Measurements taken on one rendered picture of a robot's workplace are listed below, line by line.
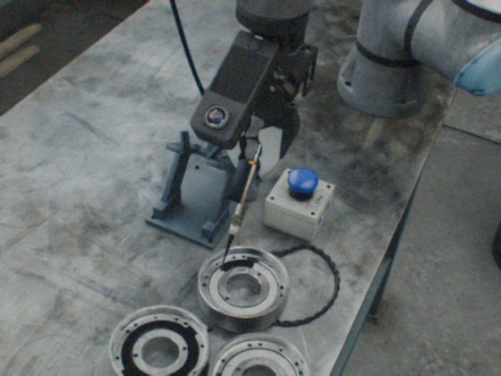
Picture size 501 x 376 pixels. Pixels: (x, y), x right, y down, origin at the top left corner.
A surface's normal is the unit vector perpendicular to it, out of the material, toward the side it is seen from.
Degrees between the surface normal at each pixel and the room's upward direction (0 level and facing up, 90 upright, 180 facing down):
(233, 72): 31
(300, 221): 90
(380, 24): 94
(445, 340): 0
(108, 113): 0
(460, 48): 77
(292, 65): 0
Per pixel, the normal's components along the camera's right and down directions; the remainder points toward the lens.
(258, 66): -0.08, -0.28
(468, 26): -0.58, 0.38
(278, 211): -0.40, 0.62
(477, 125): 0.10, -0.71
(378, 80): -0.27, 0.40
